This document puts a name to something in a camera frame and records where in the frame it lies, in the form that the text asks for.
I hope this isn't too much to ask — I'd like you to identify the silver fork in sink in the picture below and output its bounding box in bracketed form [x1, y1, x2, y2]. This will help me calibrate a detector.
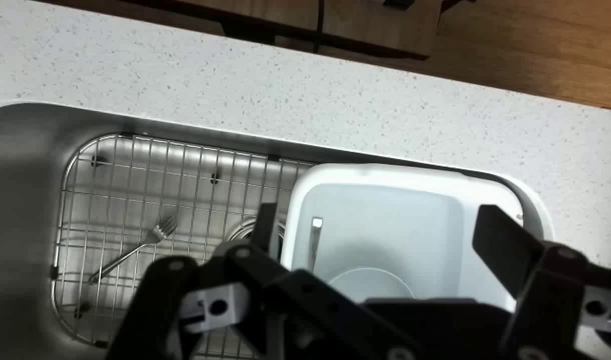
[88, 213, 178, 285]

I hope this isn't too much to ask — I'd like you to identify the white plastic wash tub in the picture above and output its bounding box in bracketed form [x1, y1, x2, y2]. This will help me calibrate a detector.
[276, 161, 526, 316]

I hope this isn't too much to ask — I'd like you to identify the wooden cabinet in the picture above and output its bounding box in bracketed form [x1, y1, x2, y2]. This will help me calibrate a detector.
[37, 0, 446, 64]

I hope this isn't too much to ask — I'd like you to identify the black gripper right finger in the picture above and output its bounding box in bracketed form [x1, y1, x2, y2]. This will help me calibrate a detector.
[473, 205, 611, 360]

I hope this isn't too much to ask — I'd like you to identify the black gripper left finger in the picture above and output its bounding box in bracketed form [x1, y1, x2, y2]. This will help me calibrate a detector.
[107, 205, 412, 360]

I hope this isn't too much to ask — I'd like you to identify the wire sink grid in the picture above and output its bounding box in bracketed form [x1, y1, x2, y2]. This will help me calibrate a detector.
[51, 135, 309, 350]

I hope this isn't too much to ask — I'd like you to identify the stainless steel sink basin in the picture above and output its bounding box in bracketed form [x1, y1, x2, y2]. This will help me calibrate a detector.
[0, 100, 559, 360]

